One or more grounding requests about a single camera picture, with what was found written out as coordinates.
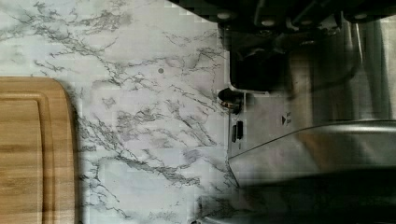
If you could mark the bamboo cutting board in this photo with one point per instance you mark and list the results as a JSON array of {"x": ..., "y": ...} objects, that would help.
[{"x": 38, "y": 153}]

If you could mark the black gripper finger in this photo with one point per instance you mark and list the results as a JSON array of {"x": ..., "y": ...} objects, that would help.
[{"x": 254, "y": 63}]

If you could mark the stainless steel toaster oven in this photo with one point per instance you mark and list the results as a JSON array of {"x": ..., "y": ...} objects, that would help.
[{"x": 332, "y": 174}]

